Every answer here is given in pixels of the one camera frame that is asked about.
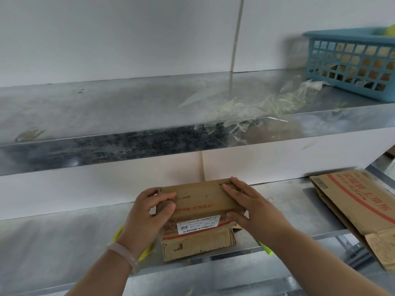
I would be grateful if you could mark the person's left hand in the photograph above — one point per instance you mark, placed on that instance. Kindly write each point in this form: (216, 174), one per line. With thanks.
(142, 221)

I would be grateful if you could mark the person's right hand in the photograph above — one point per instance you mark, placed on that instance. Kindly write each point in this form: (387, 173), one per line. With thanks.
(262, 215)

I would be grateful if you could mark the yellow tape roll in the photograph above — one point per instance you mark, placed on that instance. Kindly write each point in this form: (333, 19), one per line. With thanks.
(147, 252)

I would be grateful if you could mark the green utility knife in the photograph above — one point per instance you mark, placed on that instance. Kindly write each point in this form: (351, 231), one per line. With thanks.
(266, 249)

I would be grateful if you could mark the white-labelled cardboard box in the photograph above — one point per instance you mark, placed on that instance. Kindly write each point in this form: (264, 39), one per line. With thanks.
(197, 194)

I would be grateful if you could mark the red-lettered cardboard box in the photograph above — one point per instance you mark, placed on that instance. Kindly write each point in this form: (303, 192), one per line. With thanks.
(355, 206)

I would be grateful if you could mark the person's right forearm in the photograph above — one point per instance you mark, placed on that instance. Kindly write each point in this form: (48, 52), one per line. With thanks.
(321, 268)

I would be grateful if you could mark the pile of clear tape scraps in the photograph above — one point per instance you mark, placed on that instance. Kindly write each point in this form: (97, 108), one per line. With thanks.
(262, 110)

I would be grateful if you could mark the small crumpled tape scrap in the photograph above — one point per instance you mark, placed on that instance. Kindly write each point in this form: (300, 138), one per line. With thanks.
(29, 135)

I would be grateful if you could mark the pile of assorted small items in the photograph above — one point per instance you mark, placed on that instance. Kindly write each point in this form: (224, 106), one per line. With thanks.
(370, 63)

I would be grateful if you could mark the blue plastic basket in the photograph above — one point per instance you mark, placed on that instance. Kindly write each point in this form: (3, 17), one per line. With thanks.
(311, 35)

